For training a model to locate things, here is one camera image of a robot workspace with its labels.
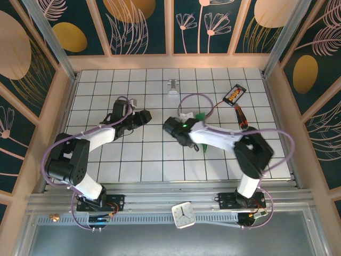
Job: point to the orange black screwdriver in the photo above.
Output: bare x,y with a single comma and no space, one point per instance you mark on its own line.
241,117

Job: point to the green paper sheet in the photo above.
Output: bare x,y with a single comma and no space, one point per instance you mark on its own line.
200,116

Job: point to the white square clock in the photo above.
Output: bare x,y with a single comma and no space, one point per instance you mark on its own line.
183,215

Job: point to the long aluminium base rail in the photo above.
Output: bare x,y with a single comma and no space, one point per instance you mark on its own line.
160,198

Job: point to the black battery pack yellow print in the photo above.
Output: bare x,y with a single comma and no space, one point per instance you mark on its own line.
234,94

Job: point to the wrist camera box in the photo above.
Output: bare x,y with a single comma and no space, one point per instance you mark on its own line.
186,116
133,102

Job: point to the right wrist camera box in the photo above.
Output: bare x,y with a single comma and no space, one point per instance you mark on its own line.
186,116

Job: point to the aluminium table side rail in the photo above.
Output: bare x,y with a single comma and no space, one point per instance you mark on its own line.
68,106
274,106

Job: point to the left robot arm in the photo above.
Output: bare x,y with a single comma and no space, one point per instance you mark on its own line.
69,165

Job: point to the small metal bracket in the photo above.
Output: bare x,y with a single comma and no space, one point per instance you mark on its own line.
173,92

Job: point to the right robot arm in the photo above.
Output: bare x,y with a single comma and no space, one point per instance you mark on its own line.
253,154

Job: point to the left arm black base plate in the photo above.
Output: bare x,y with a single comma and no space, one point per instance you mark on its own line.
118,200

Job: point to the brass knob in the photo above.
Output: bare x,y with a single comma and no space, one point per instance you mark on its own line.
55,217

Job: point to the aluminium frame post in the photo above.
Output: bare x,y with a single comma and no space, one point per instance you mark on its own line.
286,40
54,40

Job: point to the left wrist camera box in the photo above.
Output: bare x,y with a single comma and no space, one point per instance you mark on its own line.
133,102

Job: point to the grey metal shelf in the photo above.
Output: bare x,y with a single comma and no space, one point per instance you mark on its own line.
160,240

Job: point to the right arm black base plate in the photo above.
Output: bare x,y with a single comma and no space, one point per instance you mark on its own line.
225,198

